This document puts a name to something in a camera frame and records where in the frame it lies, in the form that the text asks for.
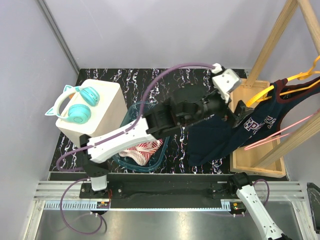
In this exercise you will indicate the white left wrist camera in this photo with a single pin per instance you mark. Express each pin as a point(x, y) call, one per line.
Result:
point(225, 80)

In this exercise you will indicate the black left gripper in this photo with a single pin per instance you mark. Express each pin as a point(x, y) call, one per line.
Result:
point(241, 111)

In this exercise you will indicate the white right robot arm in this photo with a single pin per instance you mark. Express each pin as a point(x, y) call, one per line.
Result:
point(239, 184)

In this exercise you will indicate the white cube box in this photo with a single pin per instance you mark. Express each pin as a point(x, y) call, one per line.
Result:
point(105, 117)

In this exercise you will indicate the navy maroon tank top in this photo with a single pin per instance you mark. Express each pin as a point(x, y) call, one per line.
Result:
point(213, 139)

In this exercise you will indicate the wooden clothes rack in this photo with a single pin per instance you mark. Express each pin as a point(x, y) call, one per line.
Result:
point(266, 158)

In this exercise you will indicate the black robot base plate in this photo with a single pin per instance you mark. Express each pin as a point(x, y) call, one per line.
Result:
point(151, 191)

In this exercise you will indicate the red white striped tank top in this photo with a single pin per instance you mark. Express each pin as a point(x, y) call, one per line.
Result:
point(142, 152)

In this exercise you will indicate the teal cat ear headphones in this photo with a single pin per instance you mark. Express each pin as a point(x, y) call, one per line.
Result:
point(77, 113)

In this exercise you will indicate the teal transparent plastic bin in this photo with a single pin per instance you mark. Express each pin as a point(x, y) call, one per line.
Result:
point(156, 159)

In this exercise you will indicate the pink wire hanger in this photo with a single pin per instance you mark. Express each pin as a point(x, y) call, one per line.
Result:
point(280, 132)

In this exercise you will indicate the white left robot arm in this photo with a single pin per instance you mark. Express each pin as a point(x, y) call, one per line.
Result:
point(185, 107)

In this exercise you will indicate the aluminium rail frame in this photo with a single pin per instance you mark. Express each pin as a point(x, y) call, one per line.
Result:
point(65, 219)

